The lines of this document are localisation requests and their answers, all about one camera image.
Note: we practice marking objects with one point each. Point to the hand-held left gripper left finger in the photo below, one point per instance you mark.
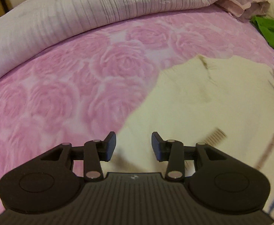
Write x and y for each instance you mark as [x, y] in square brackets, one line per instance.
[111, 145]

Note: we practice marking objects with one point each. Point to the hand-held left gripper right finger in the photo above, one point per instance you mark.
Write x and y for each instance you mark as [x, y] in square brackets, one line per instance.
[156, 147]

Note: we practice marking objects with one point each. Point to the cream knit sweater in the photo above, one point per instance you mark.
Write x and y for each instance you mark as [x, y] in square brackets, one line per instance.
[209, 98]

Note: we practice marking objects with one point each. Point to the green knit sweater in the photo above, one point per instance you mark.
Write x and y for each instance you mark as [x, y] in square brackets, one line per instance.
[272, 32]

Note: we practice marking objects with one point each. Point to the pink rose-print blanket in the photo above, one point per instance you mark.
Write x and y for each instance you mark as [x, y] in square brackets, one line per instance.
[69, 86]

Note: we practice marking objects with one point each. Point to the mauve pillow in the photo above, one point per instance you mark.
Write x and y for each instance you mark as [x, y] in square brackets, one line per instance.
[242, 0]

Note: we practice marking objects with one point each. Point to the grey ribbed quilt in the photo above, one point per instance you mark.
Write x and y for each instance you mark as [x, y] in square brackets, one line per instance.
[80, 7]

